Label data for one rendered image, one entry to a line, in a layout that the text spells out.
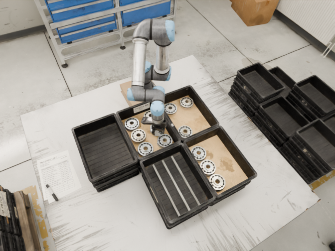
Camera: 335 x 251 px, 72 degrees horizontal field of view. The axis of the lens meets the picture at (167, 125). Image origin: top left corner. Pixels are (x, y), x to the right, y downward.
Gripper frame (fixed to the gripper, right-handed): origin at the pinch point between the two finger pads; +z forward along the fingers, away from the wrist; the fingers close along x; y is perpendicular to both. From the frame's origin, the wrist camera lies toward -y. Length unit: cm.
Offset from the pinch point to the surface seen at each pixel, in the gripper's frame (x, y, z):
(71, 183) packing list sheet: -48, -42, 10
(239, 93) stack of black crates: 94, 59, 57
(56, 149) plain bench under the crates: -30, -65, 12
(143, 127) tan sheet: 1.8, -9.8, 2.5
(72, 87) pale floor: 66, -134, 94
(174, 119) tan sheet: 15.4, 8.9, 4.1
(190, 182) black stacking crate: -26.1, 31.9, -0.7
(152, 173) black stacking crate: -28.3, 7.8, -0.9
